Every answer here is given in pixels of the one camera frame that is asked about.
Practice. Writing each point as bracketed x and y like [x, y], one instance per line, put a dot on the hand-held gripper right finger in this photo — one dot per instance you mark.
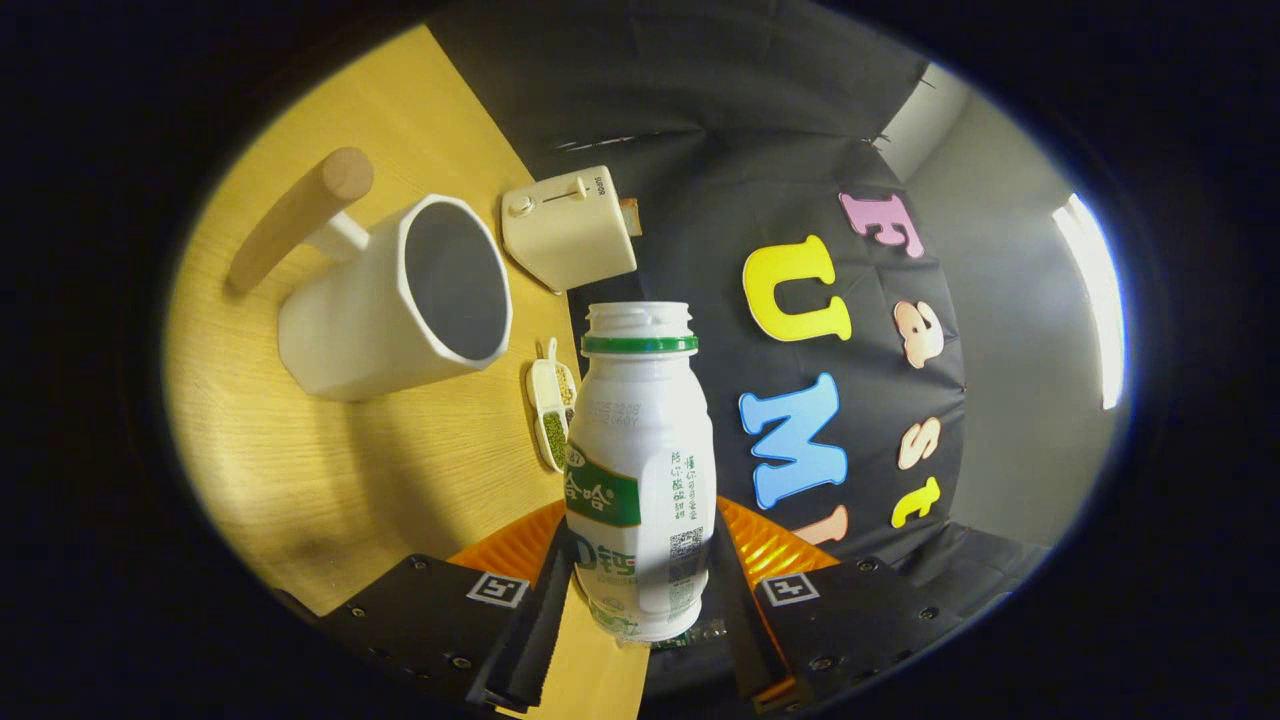
[860, 620]

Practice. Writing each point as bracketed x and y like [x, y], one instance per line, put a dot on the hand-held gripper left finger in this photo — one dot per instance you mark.
[430, 620]

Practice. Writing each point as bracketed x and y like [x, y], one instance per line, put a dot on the white juice bottle green label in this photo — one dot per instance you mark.
[640, 450]

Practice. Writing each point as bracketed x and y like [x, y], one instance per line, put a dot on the wooden table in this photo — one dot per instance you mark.
[330, 470]

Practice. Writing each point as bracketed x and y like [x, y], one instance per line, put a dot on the white divided bean dish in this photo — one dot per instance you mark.
[552, 430]

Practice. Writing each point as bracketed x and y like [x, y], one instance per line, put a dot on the cream toaster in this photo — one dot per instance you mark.
[570, 235]

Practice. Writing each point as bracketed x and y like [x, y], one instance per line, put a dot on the toast bread slice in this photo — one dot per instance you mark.
[631, 216]

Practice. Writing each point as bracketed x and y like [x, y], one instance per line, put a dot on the black backdrop cloth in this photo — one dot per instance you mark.
[700, 150]

